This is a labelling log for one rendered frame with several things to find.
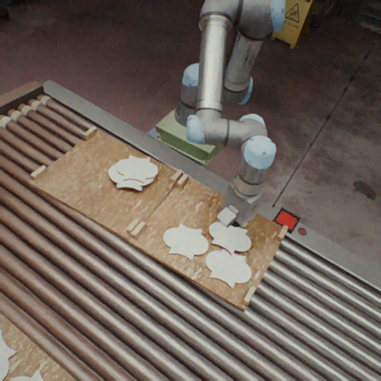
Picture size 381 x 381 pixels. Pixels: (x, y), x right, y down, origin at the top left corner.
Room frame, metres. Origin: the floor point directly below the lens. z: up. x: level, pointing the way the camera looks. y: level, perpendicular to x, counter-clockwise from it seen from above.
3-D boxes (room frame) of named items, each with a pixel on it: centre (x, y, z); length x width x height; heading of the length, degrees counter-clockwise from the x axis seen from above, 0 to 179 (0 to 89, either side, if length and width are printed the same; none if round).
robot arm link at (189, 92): (1.33, 0.05, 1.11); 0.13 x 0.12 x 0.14; 97
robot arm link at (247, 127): (0.85, -0.12, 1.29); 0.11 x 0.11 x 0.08; 7
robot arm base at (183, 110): (1.33, 0.06, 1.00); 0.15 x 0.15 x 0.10
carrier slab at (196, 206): (0.75, -0.09, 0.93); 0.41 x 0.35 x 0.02; 67
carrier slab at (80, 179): (0.91, 0.29, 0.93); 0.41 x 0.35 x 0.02; 69
